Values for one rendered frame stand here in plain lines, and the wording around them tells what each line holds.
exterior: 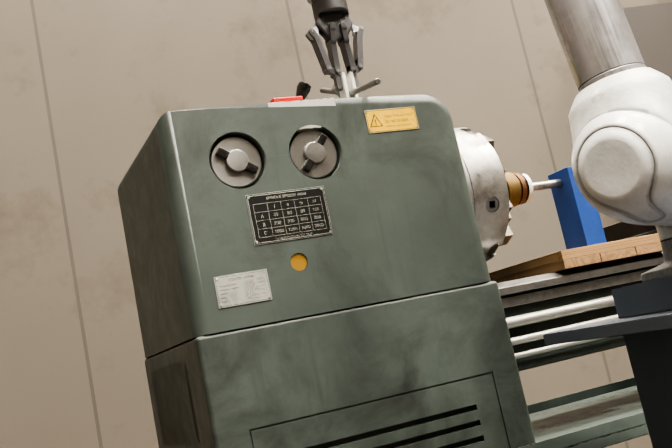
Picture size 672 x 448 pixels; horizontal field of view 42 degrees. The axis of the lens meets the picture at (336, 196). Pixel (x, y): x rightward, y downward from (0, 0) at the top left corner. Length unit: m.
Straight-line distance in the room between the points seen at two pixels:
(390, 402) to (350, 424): 0.09
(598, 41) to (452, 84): 3.24
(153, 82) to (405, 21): 1.31
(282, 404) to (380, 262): 0.31
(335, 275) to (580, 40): 0.59
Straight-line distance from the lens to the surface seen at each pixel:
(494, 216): 1.90
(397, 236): 1.64
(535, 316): 1.88
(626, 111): 1.25
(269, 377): 1.51
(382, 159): 1.67
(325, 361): 1.55
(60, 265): 4.08
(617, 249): 2.02
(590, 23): 1.34
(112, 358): 4.02
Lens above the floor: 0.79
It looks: 10 degrees up
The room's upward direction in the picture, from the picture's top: 12 degrees counter-clockwise
